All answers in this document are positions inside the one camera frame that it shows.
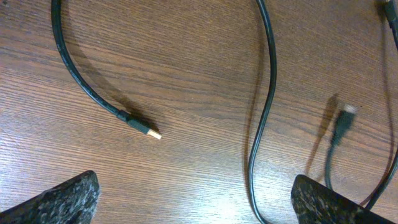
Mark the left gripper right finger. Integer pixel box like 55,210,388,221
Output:
291,175,394,224

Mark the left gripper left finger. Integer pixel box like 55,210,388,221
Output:
1,170,100,223

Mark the black usb cable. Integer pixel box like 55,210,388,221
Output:
50,0,162,141
247,0,398,224

